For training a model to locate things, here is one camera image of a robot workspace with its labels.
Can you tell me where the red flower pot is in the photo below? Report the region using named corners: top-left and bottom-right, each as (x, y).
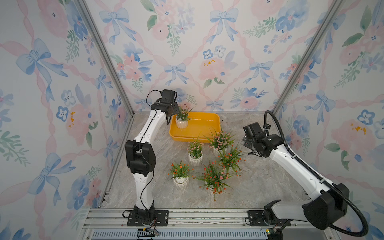
top-left (193, 162), bottom-right (233, 202)
top-left (168, 161), bottom-right (190, 190)
top-left (219, 146), bottom-right (246, 177)

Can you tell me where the pink gypsophila pot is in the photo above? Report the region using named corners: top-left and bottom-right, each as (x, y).
top-left (176, 106), bottom-right (194, 129)
top-left (206, 131), bottom-right (235, 155)
top-left (188, 139), bottom-right (203, 167)

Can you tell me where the red flower pot front centre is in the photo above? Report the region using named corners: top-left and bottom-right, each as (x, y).
top-left (193, 162), bottom-right (233, 202)

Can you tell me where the left corner aluminium post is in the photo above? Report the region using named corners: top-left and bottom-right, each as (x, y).
top-left (74, 0), bottom-right (135, 117)

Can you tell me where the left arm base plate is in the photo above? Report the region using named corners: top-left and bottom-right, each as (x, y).
top-left (123, 209), bottom-right (169, 227)

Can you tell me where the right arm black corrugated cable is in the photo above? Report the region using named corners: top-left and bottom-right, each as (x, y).
top-left (263, 110), bottom-right (369, 238)

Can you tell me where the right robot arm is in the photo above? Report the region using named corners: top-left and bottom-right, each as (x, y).
top-left (242, 123), bottom-right (350, 230)

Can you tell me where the corner aluminium post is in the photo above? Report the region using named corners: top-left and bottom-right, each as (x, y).
top-left (74, 0), bottom-right (135, 117)
top-left (273, 0), bottom-right (345, 114)

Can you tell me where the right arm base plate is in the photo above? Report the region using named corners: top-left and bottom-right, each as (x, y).
top-left (245, 210), bottom-right (291, 228)

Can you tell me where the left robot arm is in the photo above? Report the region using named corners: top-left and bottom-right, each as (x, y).
top-left (123, 89), bottom-right (179, 227)

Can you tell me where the red flower pot front left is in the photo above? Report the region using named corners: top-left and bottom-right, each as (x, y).
top-left (168, 161), bottom-right (190, 190)

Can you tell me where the yellow plastic storage box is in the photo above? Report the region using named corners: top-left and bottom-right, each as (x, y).
top-left (169, 112), bottom-right (222, 143)

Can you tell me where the red flower pot right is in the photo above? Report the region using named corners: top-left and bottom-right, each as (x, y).
top-left (219, 146), bottom-right (246, 177)

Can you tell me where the aluminium front rail frame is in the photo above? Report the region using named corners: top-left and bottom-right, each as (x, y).
top-left (78, 209), bottom-right (341, 240)

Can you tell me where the right corner aluminium post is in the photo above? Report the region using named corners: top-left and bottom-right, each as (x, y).
top-left (273, 0), bottom-right (345, 114)

